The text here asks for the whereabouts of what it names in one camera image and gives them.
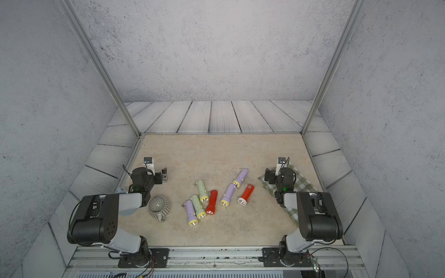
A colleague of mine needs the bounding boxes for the green flashlight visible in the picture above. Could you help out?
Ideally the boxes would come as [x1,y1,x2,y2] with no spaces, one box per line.
[190,195,206,220]
[196,180,209,203]

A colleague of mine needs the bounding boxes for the red flashlight all red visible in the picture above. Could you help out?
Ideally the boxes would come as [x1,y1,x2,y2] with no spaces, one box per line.
[206,190,218,215]

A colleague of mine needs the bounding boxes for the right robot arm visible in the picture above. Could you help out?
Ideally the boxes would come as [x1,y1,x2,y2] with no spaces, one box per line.
[265,167,344,266]

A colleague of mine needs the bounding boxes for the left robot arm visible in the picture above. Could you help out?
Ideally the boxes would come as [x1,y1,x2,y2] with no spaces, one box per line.
[67,167,168,268]

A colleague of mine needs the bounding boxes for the red flashlight white rim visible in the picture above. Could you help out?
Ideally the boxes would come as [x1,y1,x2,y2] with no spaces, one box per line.
[238,184,254,206]

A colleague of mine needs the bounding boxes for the purple flashlight upper right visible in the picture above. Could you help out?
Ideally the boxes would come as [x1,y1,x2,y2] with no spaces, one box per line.
[232,168,249,190]

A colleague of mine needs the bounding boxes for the purple flashlight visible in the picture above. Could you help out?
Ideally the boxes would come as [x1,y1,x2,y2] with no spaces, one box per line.
[232,168,249,190]
[220,184,236,207]
[183,200,198,227]

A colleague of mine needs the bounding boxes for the purple flashlight middle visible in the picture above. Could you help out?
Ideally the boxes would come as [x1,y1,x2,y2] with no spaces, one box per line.
[220,184,236,207]

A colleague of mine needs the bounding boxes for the purple flashlight left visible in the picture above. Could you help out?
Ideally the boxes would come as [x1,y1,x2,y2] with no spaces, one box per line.
[183,200,198,227]

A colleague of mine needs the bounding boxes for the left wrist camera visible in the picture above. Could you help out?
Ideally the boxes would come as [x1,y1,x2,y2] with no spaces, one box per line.
[143,157,155,175]

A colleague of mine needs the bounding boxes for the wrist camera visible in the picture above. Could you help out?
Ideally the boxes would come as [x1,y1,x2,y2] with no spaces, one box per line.
[275,157,287,176]
[143,157,155,175]

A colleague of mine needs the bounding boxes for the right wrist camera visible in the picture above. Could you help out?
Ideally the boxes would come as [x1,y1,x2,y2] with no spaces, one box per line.
[275,157,287,176]

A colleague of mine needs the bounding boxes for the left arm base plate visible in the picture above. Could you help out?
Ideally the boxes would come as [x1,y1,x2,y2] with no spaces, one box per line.
[118,248,170,268]

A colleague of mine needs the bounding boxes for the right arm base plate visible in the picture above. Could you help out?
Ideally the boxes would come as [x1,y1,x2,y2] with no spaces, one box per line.
[258,247,313,268]

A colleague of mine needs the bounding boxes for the aluminium mounting rail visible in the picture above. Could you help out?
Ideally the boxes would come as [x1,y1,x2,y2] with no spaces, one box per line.
[63,246,369,278]

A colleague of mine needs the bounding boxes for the left aluminium frame post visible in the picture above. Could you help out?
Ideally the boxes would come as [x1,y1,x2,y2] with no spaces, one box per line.
[57,0,141,139]

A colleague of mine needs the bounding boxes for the aluminium frame post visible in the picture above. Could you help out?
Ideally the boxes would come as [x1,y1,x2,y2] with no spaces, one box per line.
[301,0,366,137]
[57,0,141,139]

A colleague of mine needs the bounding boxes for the right aluminium frame post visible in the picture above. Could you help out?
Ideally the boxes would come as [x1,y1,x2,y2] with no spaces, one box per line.
[301,0,366,137]

